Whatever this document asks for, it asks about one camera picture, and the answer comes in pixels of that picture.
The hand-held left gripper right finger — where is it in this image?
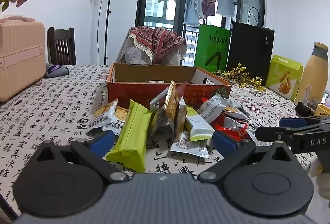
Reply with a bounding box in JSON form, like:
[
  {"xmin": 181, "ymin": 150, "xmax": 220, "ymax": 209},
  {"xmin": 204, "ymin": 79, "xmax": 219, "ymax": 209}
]
[{"xmin": 197, "ymin": 131, "xmax": 293, "ymax": 184}]

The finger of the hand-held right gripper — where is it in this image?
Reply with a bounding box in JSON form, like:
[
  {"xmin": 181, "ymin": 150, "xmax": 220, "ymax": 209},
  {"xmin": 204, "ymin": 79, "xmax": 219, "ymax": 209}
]
[
  {"xmin": 255, "ymin": 125, "xmax": 312, "ymax": 141},
  {"xmin": 279, "ymin": 116, "xmax": 330, "ymax": 127}
]

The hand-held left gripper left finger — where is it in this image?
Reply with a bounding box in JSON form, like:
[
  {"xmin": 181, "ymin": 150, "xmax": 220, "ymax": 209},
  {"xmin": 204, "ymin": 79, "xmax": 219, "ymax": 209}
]
[{"xmin": 33, "ymin": 131, "xmax": 130, "ymax": 184}]

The small white snack packet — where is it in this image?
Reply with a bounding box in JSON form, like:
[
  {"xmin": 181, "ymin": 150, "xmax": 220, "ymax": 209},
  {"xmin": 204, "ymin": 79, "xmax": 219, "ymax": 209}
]
[{"xmin": 246, "ymin": 128, "xmax": 259, "ymax": 143}]

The long lime green snack packet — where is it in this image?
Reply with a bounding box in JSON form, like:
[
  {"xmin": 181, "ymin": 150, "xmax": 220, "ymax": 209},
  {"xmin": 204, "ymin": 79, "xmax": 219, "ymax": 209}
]
[{"xmin": 106, "ymin": 100, "xmax": 153, "ymax": 173}]

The white snack packet red text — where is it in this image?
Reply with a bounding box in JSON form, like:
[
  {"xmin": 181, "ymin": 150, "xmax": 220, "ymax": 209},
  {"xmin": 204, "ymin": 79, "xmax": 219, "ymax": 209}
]
[{"xmin": 170, "ymin": 131, "xmax": 210, "ymax": 159}]

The red orange cardboard box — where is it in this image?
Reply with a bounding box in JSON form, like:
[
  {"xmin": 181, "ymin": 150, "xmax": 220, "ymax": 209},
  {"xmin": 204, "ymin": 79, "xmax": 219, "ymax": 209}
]
[{"xmin": 107, "ymin": 63, "xmax": 232, "ymax": 109}]

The person's right hand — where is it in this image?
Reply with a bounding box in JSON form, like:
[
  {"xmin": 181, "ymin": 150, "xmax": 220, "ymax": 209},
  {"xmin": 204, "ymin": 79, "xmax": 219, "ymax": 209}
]
[{"xmin": 311, "ymin": 159, "xmax": 330, "ymax": 199}]

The bright red snack packet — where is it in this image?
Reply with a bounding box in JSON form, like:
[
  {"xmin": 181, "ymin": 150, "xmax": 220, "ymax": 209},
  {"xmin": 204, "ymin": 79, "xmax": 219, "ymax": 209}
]
[{"xmin": 213, "ymin": 114, "xmax": 249, "ymax": 141}]

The small dark brown object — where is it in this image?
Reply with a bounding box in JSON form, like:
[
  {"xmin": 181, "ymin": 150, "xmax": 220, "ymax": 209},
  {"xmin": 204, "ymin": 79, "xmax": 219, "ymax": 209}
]
[{"xmin": 295, "ymin": 102, "xmax": 315, "ymax": 115}]

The white and green snack packet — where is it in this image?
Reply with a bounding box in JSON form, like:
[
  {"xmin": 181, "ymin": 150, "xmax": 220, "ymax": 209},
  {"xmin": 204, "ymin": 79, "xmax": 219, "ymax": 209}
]
[{"xmin": 185, "ymin": 106, "xmax": 215, "ymax": 141}]

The yellow cup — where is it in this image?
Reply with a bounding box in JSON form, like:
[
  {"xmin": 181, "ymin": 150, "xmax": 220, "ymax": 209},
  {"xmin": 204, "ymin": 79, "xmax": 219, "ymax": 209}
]
[{"xmin": 314, "ymin": 104, "xmax": 330, "ymax": 117}]

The white brown crumpled snack packet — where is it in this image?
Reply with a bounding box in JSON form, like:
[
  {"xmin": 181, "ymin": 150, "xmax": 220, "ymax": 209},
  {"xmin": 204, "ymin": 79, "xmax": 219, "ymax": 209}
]
[{"xmin": 224, "ymin": 99, "xmax": 250, "ymax": 121}]

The green snack carton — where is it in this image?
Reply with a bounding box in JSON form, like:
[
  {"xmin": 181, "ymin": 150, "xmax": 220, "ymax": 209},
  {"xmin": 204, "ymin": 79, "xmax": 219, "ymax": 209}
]
[{"xmin": 265, "ymin": 55, "xmax": 304, "ymax": 101}]

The yellow thermos bottle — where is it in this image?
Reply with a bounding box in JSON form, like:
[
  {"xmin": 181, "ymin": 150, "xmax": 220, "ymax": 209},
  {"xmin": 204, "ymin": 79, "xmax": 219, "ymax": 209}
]
[{"xmin": 295, "ymin": 42, "xmax": 330, "ymax": 106}]

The yellow flower branch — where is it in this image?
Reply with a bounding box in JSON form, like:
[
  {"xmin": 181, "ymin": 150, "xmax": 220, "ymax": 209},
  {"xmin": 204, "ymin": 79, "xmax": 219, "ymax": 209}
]
[{"xmin": 214, "ymin": 63, "xmax": 266, "ymax": 92}]

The gold brown snack packet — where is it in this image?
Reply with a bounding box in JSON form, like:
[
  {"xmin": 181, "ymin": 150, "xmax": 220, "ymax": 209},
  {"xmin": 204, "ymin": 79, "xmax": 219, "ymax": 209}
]
[{"xmin": 164, "ymin": 80, "xmax": 181, "ymax": 134}]

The dark red snack packet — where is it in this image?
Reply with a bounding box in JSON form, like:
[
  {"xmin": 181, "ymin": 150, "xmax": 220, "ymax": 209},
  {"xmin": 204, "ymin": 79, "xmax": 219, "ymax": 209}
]
[{"xmin": 177, "ymin": 81, "xmax": 188, "ymax": 101}]

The grey purple pouch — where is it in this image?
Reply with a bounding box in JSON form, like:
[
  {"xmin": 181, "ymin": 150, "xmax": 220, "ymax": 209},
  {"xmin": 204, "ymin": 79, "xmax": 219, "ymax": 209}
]
[{"xmin": 44, "ymin": 64, "xmax": 70, "ymax": 78}]

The black paper bag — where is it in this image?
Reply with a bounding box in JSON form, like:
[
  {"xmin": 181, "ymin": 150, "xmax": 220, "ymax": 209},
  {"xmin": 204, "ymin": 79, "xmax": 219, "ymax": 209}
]
[{"xmin": 225, "ymin": 7, "xmax": 275, "ymax": 85}]

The green paper bag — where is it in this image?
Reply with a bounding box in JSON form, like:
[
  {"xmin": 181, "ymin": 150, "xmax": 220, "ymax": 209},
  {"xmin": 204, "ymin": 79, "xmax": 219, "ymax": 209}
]
[{"xmin": 194, "ymin": 24, "xmax": 231, "ymax": 73}]

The dark wooden chair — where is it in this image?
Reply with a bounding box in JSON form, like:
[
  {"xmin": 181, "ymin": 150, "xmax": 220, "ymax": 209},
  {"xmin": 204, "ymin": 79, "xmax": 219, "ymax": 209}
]
[{"xmin": 47, "ymin": 27, "xmax": 76, "ymax": 66}]

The pink hard suitcase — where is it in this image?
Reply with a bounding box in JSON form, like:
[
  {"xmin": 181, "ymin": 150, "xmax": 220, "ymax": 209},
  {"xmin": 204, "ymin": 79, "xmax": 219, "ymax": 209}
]
[{"xmin": 0, "ymin": 16, "xmax": 47, "ymax": 102}]

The hanging white garment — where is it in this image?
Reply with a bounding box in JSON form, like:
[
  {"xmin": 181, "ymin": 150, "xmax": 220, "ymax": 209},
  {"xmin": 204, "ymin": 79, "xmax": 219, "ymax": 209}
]
[{"xmin": 216, "ymin": 0, "xmax": 237, "ymax": 18}]

